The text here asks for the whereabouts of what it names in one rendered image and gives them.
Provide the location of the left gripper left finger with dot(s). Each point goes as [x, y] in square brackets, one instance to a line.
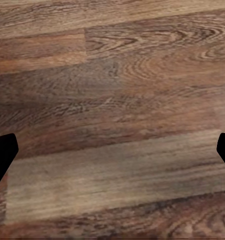
[8, 151]

